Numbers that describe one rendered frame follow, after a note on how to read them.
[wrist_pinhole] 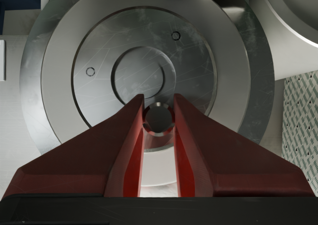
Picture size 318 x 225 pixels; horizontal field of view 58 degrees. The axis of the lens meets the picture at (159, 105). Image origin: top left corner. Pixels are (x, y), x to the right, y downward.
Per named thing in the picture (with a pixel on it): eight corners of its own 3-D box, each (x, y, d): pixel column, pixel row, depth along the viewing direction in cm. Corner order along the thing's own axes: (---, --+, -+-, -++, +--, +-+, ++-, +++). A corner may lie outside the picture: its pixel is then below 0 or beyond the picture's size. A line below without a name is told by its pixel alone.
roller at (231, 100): (249, -28, 15) (253, 185, 15) (196, 57, 41) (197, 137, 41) (38, -23, 16) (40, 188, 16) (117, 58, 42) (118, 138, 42)
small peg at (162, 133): (146, 141, 12) (136, 108, 12) (150, 134, 14) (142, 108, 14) (180, 130, 12) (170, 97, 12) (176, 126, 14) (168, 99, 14)
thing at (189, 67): (183, -19, 14) (241, 118, 14) (181, -4, 16) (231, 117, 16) (47, 39, 15) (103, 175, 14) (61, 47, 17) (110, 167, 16)
